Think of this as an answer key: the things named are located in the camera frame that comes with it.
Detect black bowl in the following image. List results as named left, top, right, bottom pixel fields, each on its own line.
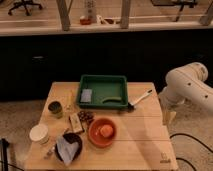
left=55, top=133, right=82, bottom=164

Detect black stand at left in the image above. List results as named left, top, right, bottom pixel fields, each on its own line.
left=0, top=138, right=9, bottom=171

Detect tan gripper fingers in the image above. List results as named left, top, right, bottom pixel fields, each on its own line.
left=163, top=110, right=176, bottom=125

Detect grey cloth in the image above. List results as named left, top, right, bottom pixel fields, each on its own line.
left=56, top=136, right=79, bottom=166

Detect white handled brush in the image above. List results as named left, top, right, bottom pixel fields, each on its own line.
left=128, top=90, right=152, bottom=111

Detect orange fruit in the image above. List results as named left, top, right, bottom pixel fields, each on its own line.
left=100, top=125, right=114, bottom=138

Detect dark green cup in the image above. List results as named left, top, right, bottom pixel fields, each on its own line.
left=48, top=101, right=63, bottom=118

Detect brown grape cluster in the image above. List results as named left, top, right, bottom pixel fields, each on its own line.
left=78, top=111, right=94, bottom=124

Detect orange bowl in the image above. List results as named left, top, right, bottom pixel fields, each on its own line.
left=88, top=118, right=117, bottom=148

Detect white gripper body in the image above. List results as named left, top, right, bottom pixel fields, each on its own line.
left=158, top=87, right=184, bottom=110

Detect red object on shelf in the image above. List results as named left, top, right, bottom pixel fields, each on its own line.
left=79, top=16, right=92, bottom=25

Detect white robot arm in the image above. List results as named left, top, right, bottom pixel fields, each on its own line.
left=158, top=62, right=213, bottom=125

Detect small wooden block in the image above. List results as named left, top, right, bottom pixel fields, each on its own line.
left=69, top=113, right=83, bottom=133

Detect grey sponge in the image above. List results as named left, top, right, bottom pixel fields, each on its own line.
left=80, top=89, right=92, bottom=103

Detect white cup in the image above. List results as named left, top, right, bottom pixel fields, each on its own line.
left=29, top=124, right=49, bottom=144

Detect green plastic tray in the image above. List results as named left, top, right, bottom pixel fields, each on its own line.
left=76, top=75, right=128, bottom=109

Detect green chili pepper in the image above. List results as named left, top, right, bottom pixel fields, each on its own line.
left=101, top=97, right=122, bottom=103

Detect office chair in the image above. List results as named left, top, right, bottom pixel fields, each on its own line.
left=8, top=0, right=43, bottom=16

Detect black floor cable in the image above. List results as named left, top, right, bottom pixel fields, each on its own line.
left=169, top=132, right=213, bottom=171

